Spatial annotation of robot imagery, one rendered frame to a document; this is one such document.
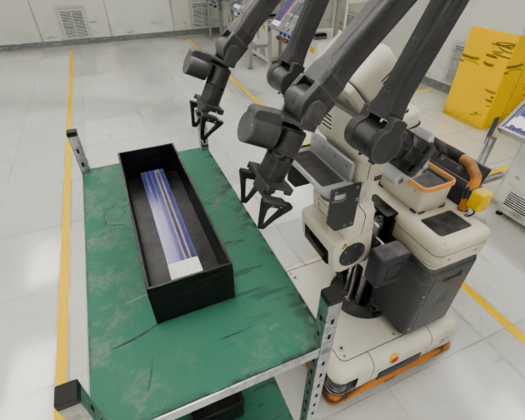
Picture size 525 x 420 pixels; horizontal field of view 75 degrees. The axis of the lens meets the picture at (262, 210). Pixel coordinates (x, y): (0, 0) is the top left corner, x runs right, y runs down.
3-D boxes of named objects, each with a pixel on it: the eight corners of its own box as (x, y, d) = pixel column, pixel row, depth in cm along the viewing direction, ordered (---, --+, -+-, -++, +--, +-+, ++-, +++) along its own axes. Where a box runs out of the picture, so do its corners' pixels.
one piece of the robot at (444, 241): (365, 254, 195) (402, 113, 143) (439, 333, 156) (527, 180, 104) (314, 272, 184) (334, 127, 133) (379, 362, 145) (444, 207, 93)
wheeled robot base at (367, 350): (367, 261, 209) (375, 231, 193) (449, 352, 163) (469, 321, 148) (266, 297, 188) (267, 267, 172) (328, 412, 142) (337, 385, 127)
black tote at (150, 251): (235, 297, 77) (232, 262, 70) (157, 324, 71) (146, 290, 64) (178, 172, 118) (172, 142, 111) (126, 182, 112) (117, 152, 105)
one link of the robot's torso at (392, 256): (353, 241, 148) (364, 194, 133) (398, 288, 128) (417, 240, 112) (299, 258, 140) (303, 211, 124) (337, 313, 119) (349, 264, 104)
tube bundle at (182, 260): (208, 290, 77) (207, 280, 74) (177, 300, 74) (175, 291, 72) (164, 177, 113) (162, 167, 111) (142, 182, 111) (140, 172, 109)
